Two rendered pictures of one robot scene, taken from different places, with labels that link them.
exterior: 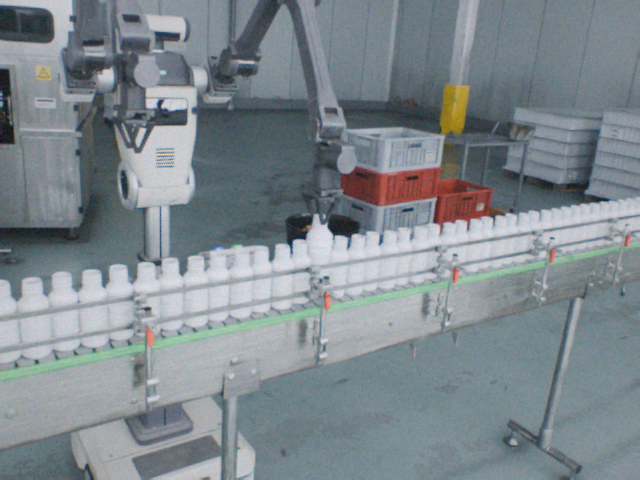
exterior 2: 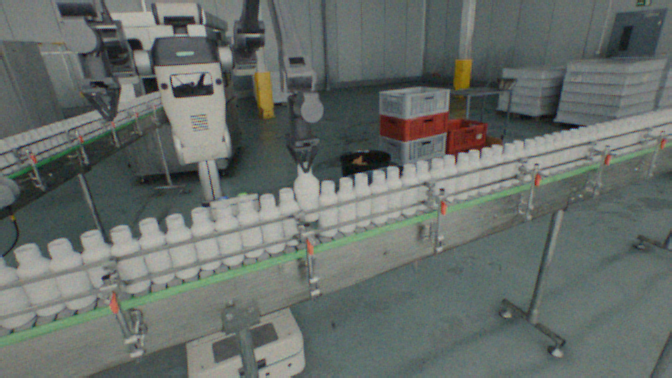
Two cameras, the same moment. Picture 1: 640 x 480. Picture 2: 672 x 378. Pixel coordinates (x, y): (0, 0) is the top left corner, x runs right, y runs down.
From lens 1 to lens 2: 0.72 m
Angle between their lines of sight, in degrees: 10
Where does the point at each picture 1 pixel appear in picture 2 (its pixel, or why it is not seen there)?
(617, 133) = (577, 77)
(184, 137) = (213, 104)
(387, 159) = (409, 109)
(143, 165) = (182, 130)
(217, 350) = (209, 297)
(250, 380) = (250, 317)
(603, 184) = (567, 113)
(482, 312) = (473, 232)
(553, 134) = (530, 83)
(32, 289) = not seen: outside the picture
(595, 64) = (558, 35)
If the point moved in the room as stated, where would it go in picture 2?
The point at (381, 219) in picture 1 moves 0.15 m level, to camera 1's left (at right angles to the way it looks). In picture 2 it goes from (407, 150) to (392, 150)
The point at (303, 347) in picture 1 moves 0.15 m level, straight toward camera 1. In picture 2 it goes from (300, 283) to (285, 321)
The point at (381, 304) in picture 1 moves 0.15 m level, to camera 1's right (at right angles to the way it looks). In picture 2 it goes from (374, 238) to (423, 240)
